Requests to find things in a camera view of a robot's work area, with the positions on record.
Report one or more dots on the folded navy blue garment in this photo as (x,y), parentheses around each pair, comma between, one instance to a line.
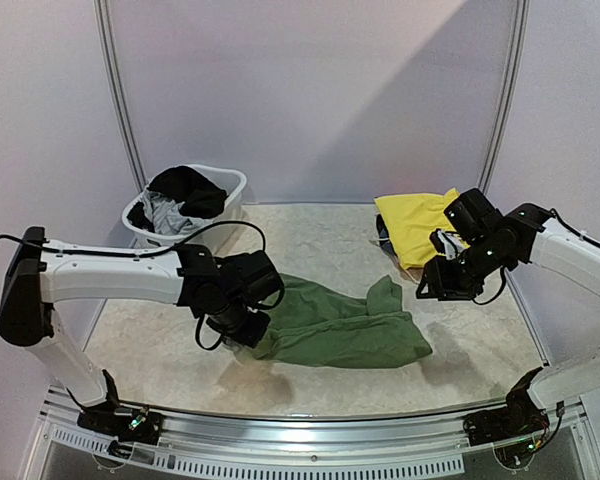
(384,241)

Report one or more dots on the left aluminium frame post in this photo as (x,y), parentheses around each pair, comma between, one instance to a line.
(118,97)

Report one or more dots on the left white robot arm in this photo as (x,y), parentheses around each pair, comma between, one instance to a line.
(43,272)

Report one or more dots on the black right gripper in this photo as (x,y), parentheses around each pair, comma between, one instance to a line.
(440,279)

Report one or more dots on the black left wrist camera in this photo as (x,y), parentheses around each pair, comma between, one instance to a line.
(253,278)

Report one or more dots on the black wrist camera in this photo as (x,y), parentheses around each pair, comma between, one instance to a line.
(253,278)
(472,215)

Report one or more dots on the green garment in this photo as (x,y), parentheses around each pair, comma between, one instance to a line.
(314,326)

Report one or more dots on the grey garment in basket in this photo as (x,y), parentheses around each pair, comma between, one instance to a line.
(164,215)

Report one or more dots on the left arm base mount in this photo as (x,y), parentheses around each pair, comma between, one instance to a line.
(109,417)

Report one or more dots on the aluminium front rail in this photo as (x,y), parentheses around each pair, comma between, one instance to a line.
(196,445)

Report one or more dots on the black garment in basket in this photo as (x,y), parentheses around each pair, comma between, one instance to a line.
(202,199)

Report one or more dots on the aluminium frame post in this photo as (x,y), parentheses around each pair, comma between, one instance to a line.
(507,90)
(118,97)

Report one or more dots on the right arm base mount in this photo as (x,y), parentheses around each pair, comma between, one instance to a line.
(518,417)

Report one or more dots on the white plastic laundry basket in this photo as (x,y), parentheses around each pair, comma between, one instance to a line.
(232,181)

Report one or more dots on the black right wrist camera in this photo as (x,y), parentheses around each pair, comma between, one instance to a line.
(472,215)

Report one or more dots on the right aluminium frame post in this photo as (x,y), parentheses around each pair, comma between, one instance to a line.
(507,90)

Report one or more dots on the yellow shorts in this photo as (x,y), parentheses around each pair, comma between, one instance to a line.
(411,219)

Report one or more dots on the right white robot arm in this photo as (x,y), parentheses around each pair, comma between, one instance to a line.
(558,289)

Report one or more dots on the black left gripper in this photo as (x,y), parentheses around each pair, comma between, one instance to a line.
(250,338)

